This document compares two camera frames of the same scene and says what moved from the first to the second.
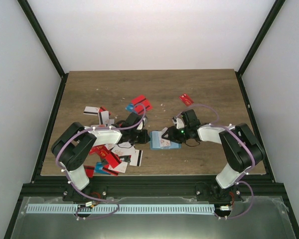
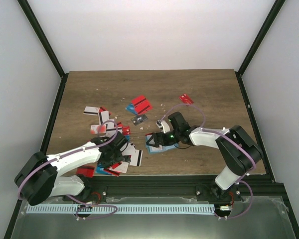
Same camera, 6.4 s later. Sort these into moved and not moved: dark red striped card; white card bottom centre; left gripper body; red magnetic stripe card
Moved: left gripper body
Not moved: white card bottom centre; dark red striped card; red magnetic stripe card
